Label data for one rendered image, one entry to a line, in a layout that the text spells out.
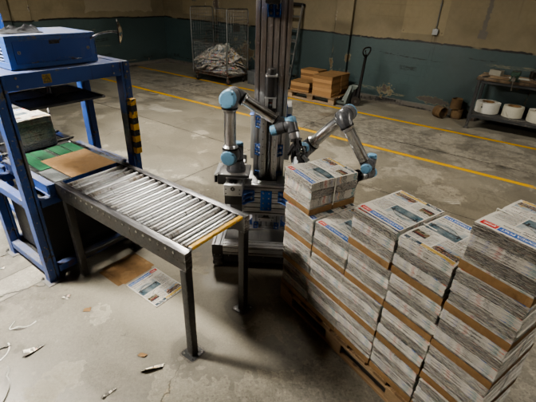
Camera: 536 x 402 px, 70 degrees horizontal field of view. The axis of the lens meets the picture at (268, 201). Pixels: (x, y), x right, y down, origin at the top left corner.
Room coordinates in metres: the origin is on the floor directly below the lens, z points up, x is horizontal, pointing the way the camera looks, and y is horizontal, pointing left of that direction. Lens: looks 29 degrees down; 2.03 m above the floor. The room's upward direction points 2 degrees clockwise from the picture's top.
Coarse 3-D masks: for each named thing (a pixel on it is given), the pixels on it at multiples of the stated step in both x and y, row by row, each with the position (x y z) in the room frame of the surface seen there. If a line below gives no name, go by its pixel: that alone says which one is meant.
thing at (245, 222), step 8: (120, 160) 2.85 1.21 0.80; (128, 168) 2.72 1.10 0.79; (136, 168) 2.70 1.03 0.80; (144, 176) 2.60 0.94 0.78; (152, 176) 2.57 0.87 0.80; (168, 184) 2.45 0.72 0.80; (176, 184) 2.46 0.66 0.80; (192, 192) 2.34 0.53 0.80; (200, 200) 2.26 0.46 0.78; (208, 200) 2.24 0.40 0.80; (224, 208) 2.14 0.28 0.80; (232, 208) 2.14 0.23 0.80; (248, 216) 2.07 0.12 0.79; (240, 224) 2.06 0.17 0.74; (248, 224) 2.07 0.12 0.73
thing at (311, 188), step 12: (288, 168) 2.23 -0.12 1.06; (300, 168) 2.23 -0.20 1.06; (312, 168) 2.25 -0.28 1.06; (288, 180) 2.23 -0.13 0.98; (300, 180) 2.12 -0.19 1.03; (312, 180) 2.07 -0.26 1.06; (324, 180) 2.07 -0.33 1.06; (288, 192) 2.22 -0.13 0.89; (300, 192) 2.12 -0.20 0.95; (312, 192) 2.04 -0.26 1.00; (324, 192) 2.08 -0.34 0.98; (312, 204) 2.04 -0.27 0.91; (324, 204) 2.09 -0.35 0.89
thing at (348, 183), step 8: (320, 160) 2.38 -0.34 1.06; (328, 160) 2.38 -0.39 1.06; (336, 160) 2.39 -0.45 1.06; (328, 168) 2.26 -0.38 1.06; (336, 168) 2.26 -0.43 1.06; (344, 168) 2.26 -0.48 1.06; (344, 176) 2.16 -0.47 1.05; (352, 176) 2.20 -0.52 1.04; (344, 184) 2.17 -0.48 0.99; (352, 184) 2.20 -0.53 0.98; (344, 192) 2.18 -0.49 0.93; (352, 192) 2.22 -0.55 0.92; (336, 200) 2.15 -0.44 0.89
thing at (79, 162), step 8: (72, 152) 2.97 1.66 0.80; (80, 152) 2.98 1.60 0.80; (88, 152) 2.98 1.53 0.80; (48, 160) 2.78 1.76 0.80; (56, 160) 2.79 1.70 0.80; (64, 160) 2.80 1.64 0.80; (72, 160) 2.80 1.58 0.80; (80, 160) 2.81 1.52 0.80; (88, 160) 2.82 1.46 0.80; (96, 160) 2.82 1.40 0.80; (104, 160) 2.83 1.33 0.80; (112, 160) 2.83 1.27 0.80; (56, 168) 2.64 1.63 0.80; (64, 168) 2.65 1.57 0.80; (72, 168) 2.65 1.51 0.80; (80, 168) 2.66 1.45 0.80; (88, 168) 2.66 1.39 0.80; (96, 168) 2.67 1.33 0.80; (72, 176) 2.51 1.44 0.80
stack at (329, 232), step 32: (288, 224) 2.19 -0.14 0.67; (320, 224) 1.95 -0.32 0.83; (352, 256) 1.73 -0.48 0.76; (288, 288) 2.15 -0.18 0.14; (352, 288) 1.69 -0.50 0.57; (384, 288) 1.53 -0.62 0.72; (320, 320) 1.87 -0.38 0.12; (352, 320) 1.66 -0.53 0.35; (384, 320) 1.49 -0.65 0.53; (416, 320) 1.36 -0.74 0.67; (352, 352) 1.62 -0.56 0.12; (384, 352) 1.45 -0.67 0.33; (416, 352) 1.32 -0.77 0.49; (384, 384) 1.41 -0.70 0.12; (416, 384) 1.30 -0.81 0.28
